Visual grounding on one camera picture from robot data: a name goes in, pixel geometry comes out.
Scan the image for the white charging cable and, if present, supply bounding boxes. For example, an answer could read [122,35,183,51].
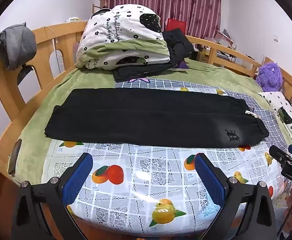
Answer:
[41,26,59,64]

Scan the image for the folded white floral quilt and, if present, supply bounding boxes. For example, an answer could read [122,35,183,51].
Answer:
[75,4,171,70]

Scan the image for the white floral pillow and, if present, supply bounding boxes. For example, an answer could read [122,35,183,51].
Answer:
[258,91,292,145]

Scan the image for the grey cloth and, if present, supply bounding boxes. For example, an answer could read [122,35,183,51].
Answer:
[0,22,38,71]

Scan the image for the purple cloth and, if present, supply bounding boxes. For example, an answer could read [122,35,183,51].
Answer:
[173,60,189,70]

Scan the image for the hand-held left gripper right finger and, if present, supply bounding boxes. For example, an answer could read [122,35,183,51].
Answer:
[194,152,277,240]

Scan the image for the green fleece blanket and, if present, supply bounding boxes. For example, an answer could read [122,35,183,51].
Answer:
[7,58,281,183]

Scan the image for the dark phone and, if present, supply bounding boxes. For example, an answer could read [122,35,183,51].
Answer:
[8,139,23,175]

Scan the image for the cardboard box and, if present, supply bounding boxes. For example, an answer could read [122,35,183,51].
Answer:
[195,49,212,62]

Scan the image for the purple plush toy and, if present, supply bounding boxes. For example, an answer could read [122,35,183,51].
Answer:
[255,62,284,92]

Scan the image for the striped maroon curtain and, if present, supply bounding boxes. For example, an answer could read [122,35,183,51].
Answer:
[103,0,222,39]

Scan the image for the black jacket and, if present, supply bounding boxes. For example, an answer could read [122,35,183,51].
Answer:
[113,28,196,82]

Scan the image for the fruit print plastic tablecloth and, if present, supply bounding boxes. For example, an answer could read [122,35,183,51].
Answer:
[42,78,290,234]

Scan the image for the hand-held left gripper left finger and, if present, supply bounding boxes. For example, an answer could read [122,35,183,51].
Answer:
[11,152,94,240]

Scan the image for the wooden bed frame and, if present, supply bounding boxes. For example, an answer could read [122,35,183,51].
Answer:
[0,4,292,180]

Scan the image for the black pants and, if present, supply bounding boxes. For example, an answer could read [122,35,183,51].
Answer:
[44,88,270,148]

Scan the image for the red box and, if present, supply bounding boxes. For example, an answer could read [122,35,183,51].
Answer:
[166,18,188,32]

